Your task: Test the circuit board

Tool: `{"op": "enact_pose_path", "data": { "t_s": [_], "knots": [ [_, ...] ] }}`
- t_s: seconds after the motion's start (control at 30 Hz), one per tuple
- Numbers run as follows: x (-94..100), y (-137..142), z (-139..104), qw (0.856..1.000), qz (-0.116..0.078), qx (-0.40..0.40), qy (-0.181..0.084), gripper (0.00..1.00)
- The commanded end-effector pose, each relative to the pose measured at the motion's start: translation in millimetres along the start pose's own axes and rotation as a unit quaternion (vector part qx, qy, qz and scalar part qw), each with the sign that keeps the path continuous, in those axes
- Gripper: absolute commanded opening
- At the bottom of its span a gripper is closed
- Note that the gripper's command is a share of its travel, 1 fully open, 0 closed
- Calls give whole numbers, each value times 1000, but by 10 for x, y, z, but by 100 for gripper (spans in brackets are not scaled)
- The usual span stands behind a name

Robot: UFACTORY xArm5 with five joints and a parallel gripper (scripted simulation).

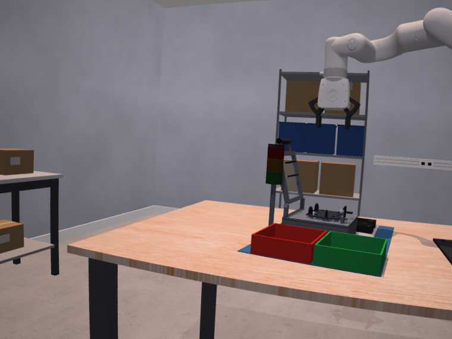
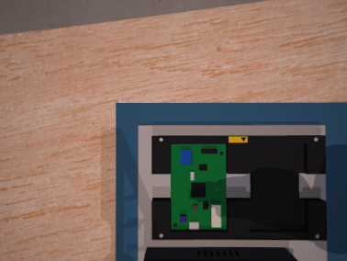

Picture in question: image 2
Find green circuit board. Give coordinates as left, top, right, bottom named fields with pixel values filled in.
left=171, top=144, right=227, bottom=230

